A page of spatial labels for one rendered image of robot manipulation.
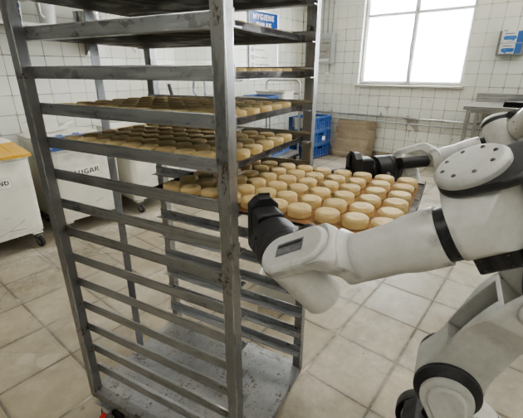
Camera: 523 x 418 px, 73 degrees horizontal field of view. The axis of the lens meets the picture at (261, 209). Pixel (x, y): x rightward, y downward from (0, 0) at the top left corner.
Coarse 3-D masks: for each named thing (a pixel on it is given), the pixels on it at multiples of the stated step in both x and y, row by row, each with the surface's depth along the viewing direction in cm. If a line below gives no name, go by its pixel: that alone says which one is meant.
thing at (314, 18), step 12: (312, 12) 94; (312, 24) 95; (312, 48) 97; (312, 60) 98; (312, 84) 100; (312, 96) 102; (312, 120) 104; (312, 132) 106; (312, 144) 108; (312, 156) 110; (300, 324) 131; (300, 336) 133; (300, 360) 137
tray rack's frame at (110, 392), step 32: (0, 0) 84; (96, 64) 108; (32, 96) 92; (32, 128) 94; (64, 224) 106; (64, 256) 108; (128, 256) 133; (128, 288) 136; (192, 320) 165; (160, 352) 146; (224, 352) 146; (256, 352) 146; (96, 384) 128; (192, 384) 131; (256, 384) 131; (288, 384) 131; (160, 416) 119; (256, 416) 119
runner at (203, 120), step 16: (48, 112) 93; (64, 112) 90; (80, 112) 88; (96, 112) 85; (112, 112) 82; (128, 112) 80; (144, 112) 78; (160, 112) 76; (176, 112) 74; (192, 112) 72; (208, 128) 71; (240, 128) 70
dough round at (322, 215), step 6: (318, 210) 71; (324, 210) 71; (330, 210) 71; (336, 210) 71; (318, 216) 70; (324, 216) 69; (330, 216) 69; (336, 216) 69; (324, 222) 69; (330, 222) 69; (336, 222) 70
